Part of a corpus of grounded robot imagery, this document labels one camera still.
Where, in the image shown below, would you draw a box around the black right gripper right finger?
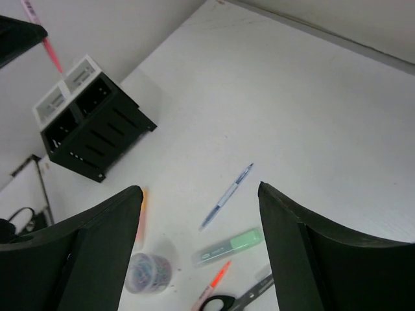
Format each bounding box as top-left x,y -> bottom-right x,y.
258,183 -> 414,310

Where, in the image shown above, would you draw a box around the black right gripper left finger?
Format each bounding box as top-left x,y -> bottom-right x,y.
1,185 -> 143,310

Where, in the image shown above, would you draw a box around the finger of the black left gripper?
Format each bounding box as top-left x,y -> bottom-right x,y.
0,16 -> 43,68

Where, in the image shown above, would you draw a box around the pink red marker pen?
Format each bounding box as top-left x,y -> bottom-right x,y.
20,0 -> 64,75

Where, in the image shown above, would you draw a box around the blue ballpoint pen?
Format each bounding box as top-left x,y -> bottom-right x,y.
199,163 -> 254,231

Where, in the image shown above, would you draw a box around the orange highlighter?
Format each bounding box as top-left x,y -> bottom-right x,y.
134,188 -> 148,251

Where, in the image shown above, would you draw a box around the jar of rubber bands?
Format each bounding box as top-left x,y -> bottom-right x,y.
124,236 -> 178,295

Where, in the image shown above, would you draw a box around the green highlighter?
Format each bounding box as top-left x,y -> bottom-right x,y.
192,227 -> 264,267

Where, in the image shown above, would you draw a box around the white desk organizer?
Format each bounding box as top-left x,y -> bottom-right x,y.
32,54 -> 102,131

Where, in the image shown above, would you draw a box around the orange marker pen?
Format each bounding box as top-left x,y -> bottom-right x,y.
191,260 -> 231,311

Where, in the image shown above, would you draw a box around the black desk organizer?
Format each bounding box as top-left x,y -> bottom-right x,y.
41,73 -> 157,183

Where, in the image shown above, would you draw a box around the black handled scissors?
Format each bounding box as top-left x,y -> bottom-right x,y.
200,273 -> 275,311

